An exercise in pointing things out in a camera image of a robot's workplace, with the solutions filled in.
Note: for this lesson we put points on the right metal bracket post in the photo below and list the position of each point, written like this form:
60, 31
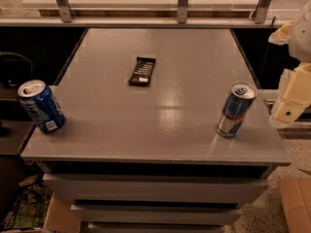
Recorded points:
260, 13

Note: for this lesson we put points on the left metal bracket post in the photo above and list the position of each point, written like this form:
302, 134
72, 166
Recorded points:
64, 10

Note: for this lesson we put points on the green snack bag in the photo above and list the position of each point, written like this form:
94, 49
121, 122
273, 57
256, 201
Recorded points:
30, 208

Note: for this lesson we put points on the dark chair at left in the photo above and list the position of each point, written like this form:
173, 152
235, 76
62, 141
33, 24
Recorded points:
15, 69

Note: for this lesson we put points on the middle metal bracket post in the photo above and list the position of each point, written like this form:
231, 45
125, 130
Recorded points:
182, 11

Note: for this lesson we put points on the chocolate RXBAR wrapper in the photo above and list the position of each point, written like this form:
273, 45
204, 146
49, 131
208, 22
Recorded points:
143, 71

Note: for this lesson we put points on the cardboard box right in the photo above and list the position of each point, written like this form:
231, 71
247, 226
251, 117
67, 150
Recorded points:
296, 201

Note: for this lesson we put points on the blue Pepsi can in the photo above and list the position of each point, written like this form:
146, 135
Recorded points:
41, 105

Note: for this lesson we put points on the cardboard box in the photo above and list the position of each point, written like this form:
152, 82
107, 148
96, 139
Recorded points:
60, 218
296, 201

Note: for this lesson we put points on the Red Bull can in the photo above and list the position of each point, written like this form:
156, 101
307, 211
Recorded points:
237, 104

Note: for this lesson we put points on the metal bracket post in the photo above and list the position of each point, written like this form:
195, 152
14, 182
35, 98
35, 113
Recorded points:
260, 13
182, 11
64, 10

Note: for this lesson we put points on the cardboard box bottom left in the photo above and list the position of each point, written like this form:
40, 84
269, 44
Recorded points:
60, 218

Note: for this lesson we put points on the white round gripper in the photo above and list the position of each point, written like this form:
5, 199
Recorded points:
302, 36

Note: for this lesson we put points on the grey drawer cabinet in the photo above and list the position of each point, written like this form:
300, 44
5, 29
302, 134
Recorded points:
148, 158

